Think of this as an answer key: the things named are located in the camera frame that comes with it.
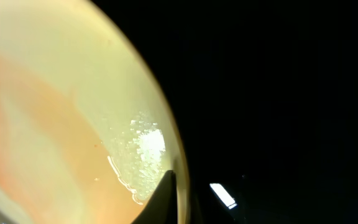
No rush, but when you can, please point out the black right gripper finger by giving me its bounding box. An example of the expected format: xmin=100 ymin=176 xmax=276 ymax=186
xmin=132 ymin=170 xmax=178 ymax=224

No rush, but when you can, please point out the yellow plate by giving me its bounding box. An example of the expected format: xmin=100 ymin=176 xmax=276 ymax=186
xmin=0 ymin=0 xmax=191 ymax=224

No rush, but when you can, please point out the black round tray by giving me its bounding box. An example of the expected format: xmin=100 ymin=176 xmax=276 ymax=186
xmin=97 ymin=0 xmax=358 ymax=223

